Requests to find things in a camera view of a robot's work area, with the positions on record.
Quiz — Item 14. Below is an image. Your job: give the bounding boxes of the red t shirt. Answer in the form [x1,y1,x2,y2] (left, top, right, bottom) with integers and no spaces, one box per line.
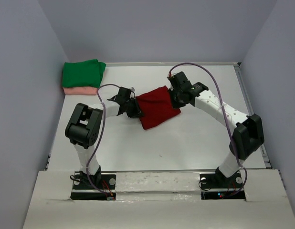
[137,86,181,130]

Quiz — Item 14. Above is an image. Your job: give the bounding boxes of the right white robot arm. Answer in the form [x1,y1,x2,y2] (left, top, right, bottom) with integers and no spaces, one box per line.
[168,72,264,189]

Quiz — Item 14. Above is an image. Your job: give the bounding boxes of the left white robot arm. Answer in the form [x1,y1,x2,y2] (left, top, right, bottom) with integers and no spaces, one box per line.
[65,85,143,189]

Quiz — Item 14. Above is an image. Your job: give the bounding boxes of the folded green t shirt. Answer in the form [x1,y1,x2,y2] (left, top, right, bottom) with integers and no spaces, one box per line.
[62,59,106,88]

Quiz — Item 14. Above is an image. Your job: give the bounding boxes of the folded pink t shirt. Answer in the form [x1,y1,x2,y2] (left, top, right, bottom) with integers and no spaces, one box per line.
[63,86,98,95]

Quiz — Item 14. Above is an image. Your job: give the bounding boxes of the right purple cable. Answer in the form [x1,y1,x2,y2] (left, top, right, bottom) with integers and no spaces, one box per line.
[168,62,248,198]

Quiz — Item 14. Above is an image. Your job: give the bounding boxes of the purple cable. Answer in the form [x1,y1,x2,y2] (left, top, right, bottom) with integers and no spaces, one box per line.
[168,62,248,198]
[85,83,136,198]

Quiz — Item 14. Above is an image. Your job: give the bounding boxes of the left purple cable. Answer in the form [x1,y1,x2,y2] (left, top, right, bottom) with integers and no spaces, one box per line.
[85,83,136,198]

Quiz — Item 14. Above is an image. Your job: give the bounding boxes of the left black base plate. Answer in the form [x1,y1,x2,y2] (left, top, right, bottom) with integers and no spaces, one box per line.
[70,172,116,201]

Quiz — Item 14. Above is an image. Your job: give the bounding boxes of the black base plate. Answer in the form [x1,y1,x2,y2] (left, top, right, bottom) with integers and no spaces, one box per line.
[199,173,246,200]
[70,172,116,201]

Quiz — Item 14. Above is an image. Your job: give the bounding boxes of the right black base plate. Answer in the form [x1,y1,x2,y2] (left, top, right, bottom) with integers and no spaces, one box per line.
[199,173,246,200]

